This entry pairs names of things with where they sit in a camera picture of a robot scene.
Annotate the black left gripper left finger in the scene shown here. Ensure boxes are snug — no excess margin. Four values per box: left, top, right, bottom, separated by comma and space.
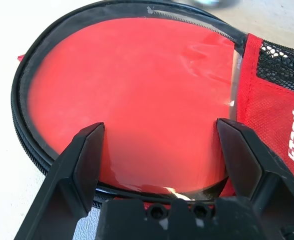
19, 121, 105, 240

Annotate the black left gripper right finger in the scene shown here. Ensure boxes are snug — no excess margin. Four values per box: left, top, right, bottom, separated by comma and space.
216, 117, 294, 240

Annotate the black red paddle case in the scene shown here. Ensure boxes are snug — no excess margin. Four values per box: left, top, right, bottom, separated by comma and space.
10, 0, 294, 208

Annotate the red ping-pong paddle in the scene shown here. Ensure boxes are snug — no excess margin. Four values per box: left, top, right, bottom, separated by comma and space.
28, 16, 235, 195

